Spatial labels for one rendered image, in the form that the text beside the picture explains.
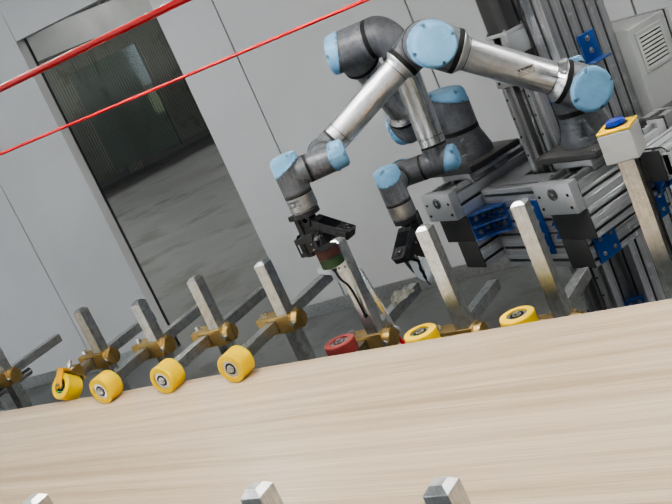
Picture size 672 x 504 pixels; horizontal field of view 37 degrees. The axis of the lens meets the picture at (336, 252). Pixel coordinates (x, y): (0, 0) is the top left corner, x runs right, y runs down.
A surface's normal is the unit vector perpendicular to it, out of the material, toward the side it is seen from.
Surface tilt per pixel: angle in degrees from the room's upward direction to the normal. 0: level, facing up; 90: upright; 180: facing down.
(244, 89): 90
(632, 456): 0
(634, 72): 90
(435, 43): 85
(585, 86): 95
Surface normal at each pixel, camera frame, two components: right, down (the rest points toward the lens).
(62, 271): -0.37, 0.40
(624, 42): -0.74, 0.47
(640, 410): -0.40, -0.88
